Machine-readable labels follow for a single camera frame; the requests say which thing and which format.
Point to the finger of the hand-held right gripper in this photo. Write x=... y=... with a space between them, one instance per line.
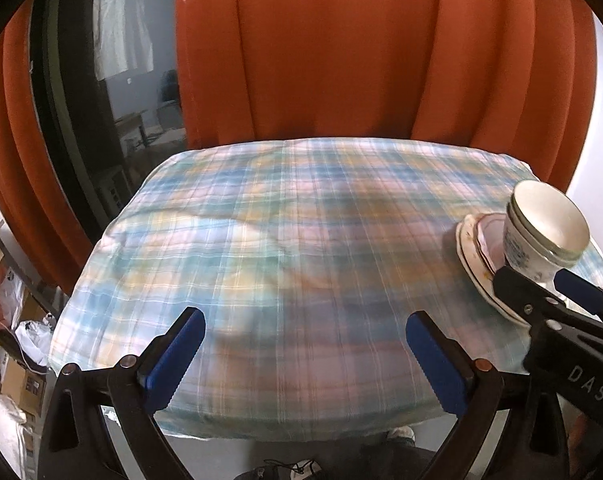
x=516 y=287
x=581 y=292

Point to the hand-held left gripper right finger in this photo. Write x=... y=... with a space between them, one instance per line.
x=436 y=360

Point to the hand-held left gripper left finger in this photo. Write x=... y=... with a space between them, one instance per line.
x=174 y=355

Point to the white bowl grey flower print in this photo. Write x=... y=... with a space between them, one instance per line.
x=524 y=257

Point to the scalloped yellow floral plate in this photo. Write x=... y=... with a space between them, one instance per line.
x=465 y=245

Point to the white bowl grey leaf print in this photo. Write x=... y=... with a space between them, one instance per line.
x=551 y=215

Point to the white shoe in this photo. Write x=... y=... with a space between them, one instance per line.
x=401 y=433
x=301 y=467

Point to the dark trouser leg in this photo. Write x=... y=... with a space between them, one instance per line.
x=396 y=460

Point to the white plastic bag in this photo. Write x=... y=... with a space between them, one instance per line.
x=33 y=342

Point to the plaid tablecloth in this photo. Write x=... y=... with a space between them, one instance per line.
x=291 y=260

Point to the cardboard box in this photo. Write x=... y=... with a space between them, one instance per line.
x=23 y=385

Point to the small wooden table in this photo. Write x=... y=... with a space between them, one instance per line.
x=131 y=125

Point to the dark glass door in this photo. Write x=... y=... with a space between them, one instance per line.
x=76 y=135

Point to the orange curtain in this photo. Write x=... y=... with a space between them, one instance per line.
x=331 y=50
x=21 y=135

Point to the white hanging cloth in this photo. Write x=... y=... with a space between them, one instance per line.
x=121 y=20

